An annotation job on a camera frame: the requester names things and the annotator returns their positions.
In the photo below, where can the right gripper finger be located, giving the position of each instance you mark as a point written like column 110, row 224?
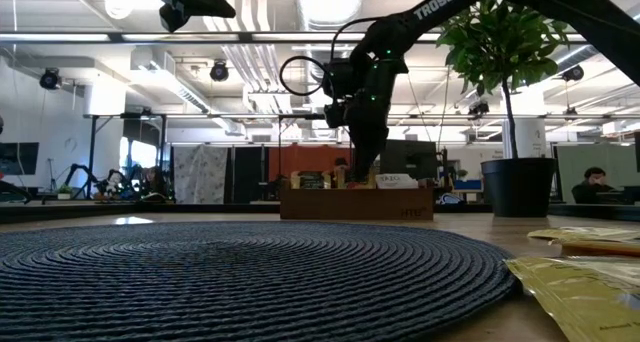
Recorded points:
column 367, row 157

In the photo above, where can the white tea packet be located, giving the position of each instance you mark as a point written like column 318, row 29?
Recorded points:
column 396, row 181

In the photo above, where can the wooden tea organizer box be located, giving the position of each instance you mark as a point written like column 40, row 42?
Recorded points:
column 357, row 204

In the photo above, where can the person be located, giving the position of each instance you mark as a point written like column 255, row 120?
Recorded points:
column 595, row 187
column 341, row 163
column 155, row 182

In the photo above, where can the black computer monitor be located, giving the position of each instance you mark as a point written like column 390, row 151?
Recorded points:
column 410, row 157

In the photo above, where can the black ceiling spotlight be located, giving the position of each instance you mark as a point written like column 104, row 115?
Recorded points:
column 572, row 73
column 219, row 71
column 477, row 107
column 50, row 78

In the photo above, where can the blue box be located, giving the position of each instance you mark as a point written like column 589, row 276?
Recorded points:
column 467, row 184

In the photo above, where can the black partition panel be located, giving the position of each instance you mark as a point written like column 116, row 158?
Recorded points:
column 247, row 174

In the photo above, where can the potted green plant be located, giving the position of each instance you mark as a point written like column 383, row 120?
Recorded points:
column 502, row 32

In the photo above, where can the white round pillar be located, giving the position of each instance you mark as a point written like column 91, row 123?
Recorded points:
column 525, row 137

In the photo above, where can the patterned fabric divider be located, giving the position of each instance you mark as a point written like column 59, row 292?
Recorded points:
column 200, row 174

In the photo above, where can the round dark woven placemat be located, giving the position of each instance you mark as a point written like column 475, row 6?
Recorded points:
column 225, row 282

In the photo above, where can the background robot arms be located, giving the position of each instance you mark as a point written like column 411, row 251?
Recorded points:
column 77, row 177

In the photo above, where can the grey partition panel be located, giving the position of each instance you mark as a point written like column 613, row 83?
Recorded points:
column 575, row 157

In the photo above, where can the small potted plant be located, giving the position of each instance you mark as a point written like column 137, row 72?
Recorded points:
column 64, row 191

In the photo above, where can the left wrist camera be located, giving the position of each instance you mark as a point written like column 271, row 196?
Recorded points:
column 174, row 18

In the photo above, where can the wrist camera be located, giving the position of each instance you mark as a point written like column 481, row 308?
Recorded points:
column 336, row 89
column 174, row 18

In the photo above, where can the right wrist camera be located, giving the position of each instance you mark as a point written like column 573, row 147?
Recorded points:
column 336, row 89

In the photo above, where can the orange partition wall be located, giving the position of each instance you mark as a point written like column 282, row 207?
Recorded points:
column 300, row 159

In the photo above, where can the black metal frame stand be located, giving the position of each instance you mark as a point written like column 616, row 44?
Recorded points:
column 92, row 152

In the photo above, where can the black aluminium table frame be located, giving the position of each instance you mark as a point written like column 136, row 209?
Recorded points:
column 200, row 208

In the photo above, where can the black wall screen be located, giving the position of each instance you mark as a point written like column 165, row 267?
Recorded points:
column 20, row 157

